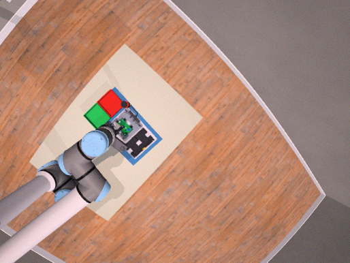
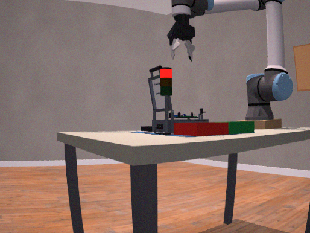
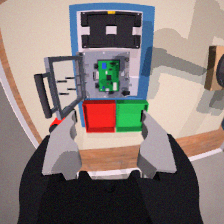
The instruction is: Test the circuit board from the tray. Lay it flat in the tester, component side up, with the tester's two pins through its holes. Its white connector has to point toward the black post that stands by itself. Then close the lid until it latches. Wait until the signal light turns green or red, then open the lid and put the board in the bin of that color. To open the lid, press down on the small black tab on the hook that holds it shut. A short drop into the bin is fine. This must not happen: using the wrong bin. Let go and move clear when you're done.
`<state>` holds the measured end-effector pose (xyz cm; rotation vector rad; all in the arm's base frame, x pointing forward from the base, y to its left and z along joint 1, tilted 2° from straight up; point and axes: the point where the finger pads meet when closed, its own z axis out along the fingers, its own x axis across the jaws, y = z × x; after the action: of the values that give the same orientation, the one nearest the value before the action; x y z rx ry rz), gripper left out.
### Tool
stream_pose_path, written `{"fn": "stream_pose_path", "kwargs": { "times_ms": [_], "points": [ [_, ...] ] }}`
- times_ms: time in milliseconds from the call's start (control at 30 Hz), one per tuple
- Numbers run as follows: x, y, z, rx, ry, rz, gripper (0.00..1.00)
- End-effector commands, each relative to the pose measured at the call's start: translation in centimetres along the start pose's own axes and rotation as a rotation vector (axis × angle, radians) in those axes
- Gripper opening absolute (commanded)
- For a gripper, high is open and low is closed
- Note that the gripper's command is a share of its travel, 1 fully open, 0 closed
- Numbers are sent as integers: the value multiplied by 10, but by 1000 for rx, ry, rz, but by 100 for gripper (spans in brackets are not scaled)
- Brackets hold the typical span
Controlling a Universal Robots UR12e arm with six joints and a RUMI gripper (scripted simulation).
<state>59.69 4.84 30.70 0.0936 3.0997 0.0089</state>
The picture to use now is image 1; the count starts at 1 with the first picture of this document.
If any red bin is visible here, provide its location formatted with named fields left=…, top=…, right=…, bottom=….
left=97, top=89, right=122, bottom=117

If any green circuit board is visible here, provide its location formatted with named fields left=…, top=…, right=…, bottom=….
left=118, top=119, right=132, bottom=136

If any green bin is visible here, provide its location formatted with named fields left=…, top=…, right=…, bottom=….
left=83, top=103, right=111, bottom=129

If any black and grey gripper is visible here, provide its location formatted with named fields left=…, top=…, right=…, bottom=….
left=100, top=121, right=123, bottom=136

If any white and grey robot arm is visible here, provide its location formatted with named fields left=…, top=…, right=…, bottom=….
left=0, top=127, right=128, bottom=263

